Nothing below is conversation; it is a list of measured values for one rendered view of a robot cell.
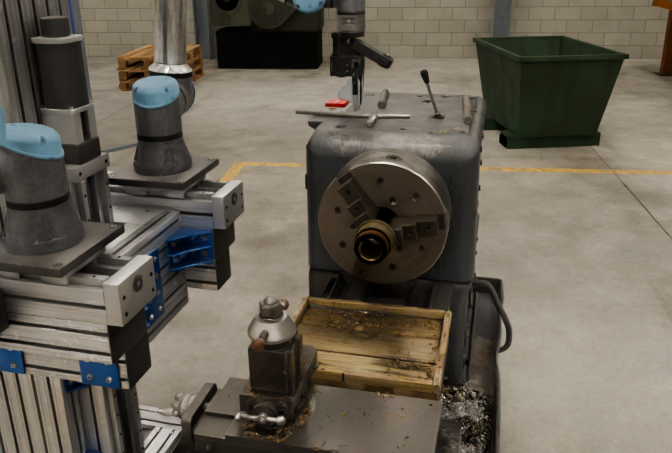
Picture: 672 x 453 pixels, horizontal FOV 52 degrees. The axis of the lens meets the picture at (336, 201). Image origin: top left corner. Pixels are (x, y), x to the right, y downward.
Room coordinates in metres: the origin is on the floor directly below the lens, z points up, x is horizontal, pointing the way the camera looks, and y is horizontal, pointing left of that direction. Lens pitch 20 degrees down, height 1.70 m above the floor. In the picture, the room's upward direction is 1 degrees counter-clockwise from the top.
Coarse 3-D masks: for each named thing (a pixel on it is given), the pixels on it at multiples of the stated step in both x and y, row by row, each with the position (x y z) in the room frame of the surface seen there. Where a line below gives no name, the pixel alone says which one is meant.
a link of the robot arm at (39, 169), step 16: (16, 128) 1.26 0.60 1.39; (32, 128) 1.27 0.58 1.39; (48, 128) 1.28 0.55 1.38; (16, 144) 1.20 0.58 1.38; (32, 144) 1.21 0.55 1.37; (48, 144) 1.23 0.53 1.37; (0, 160) 1.20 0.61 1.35; (16, 160) 1.20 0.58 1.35; (32, 160) 1.21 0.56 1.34; (48, 160) 1.23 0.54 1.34; (0, 176) 1.20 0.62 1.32; (16, 176) 1.20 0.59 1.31; (32, 176) 1.21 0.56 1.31; (48, 176) 1.22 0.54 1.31; (64, 176) 1.26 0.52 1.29; (0, 192) 1.22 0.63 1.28; (16, 192) 1.20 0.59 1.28; (32, 192) 1.20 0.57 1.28; (48, 192) 1.22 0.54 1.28; (64, 192) 1.25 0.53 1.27
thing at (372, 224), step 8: (368, 224) 1.42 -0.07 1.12; (376, 224) 1.42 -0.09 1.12; (384, 224) 1.43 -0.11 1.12; (360, 232) 1.41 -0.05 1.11; (368, 232) 1.38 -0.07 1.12; (376, 232) 1.38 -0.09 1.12; (384, 232) 1.39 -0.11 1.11; (392, 232) 1.42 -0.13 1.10; (360, 240) 1.38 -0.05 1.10; (368, 240) 1.46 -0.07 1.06; (376, 240) 1.37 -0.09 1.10; (384, 240) 1.37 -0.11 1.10; (392, 240) 1.41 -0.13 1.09; (360, 248) 1.39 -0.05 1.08; (368, 248) 1.43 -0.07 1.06; (376, 248) 1.43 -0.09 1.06; (384, 248) 1.37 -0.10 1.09; (392, 248) 1.42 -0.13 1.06; (360, 256) 1.38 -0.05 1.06; (368, 256) 1.39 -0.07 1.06; (376, 256) 1.39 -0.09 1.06; (384, 256) 1.37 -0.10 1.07
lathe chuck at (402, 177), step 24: (360, 168) 1.53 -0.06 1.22; (384, 168) 1.51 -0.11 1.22; (408, 168) 1.50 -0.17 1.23; (336, 192) 1.54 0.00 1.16; (384, 192) 1.51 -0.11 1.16; (408, 192) 1.50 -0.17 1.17; (432, 192) 1.49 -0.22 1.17; (336, 216) 1.54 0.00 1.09; (336, 240) 1.54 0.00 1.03; (432, 240) 1.49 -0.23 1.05; (384, 264) 1.51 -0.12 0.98; (408, 264) 1.50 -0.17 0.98; (432, 264) 1.48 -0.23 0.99
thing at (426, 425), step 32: (192, 416) 0.95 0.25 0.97; (224, 416) 0.96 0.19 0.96; (320, 416) 0.95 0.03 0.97; (352, 416) 0.95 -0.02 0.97; (384, 416) 0.94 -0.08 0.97; (416, 416) 0.94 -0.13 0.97; (224, 448) 0.91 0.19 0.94; (256, 448) 0.90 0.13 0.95; (288, 448) 0.88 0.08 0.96; (320, 448) 0.87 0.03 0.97; (352, 448) 0.87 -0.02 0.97; (384, 448) 0.87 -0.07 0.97; (416, 448) 0.87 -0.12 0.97
